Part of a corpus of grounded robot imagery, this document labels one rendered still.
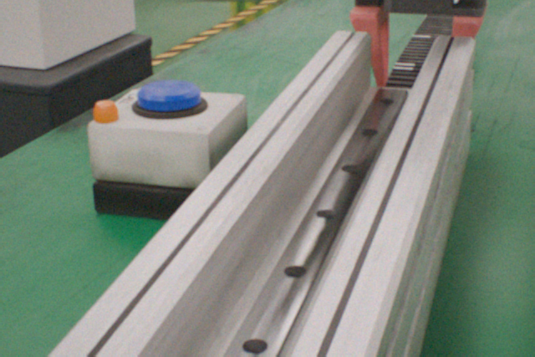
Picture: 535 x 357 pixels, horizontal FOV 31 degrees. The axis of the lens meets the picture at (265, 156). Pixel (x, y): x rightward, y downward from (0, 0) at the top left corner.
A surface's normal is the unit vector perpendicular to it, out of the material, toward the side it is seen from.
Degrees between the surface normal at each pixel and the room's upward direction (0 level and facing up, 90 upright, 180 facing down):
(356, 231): 0
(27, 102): 90
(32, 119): 90
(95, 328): 0
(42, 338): 0
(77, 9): 90
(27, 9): 90
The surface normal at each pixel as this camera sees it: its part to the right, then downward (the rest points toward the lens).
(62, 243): -0.02, -0.93
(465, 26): -0.25, 0.67
